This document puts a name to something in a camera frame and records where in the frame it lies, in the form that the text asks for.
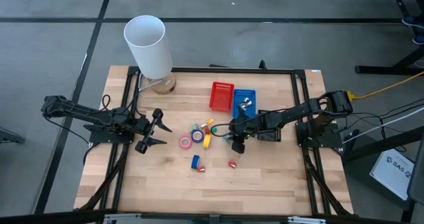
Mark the black aluminium table frame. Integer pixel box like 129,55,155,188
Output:
0,64,424,224

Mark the dark grey panel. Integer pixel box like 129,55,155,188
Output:
406,140,424,207

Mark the black desk leg frame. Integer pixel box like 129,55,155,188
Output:
354,0,424,76

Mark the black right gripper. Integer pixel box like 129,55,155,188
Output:
225,115,262,154

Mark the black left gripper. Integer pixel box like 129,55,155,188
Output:
134,108,173,154

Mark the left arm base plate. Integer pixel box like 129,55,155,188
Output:
83,117,136,144

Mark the white paper box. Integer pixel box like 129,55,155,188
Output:
369,148,415,201

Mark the red plastic basket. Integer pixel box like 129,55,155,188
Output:
209,81,235,113

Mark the black stand foot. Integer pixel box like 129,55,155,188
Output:
0,126,27,145

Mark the silver frame bracket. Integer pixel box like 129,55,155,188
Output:
102,213,142,224
287,215,328,224

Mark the black side table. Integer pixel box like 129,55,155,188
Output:
341,124,424,223

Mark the white cable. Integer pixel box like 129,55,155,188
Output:
341,106,424,144

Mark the yellow power cable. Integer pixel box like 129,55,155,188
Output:
346,70,424,101

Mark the pink tape roll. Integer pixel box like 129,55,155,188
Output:
179,135,193,150

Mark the black plastic basket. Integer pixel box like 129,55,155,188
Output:
257,109,283,142

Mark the white shade wooden base lamp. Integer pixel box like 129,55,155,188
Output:
123,15,177,95

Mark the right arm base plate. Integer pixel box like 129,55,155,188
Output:
295,121,343,148

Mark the blue plastic basket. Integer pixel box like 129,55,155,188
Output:
231,88,257,120

